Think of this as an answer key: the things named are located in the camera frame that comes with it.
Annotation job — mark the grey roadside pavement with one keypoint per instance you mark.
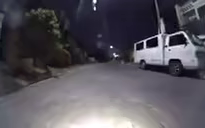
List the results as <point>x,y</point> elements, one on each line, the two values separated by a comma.
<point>10,81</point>

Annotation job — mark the grey concrete road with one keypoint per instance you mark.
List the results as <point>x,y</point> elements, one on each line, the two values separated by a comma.
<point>116,90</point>

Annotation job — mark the leafy bush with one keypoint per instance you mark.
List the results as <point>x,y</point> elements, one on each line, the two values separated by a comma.
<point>40,40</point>

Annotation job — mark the pale two-storey building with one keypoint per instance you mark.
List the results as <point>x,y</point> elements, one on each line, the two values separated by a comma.
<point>200,16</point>

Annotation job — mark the utility pole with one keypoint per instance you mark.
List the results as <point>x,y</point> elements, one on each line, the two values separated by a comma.
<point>158,16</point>

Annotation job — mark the white van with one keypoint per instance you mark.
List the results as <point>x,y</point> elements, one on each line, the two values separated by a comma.
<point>170,51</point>

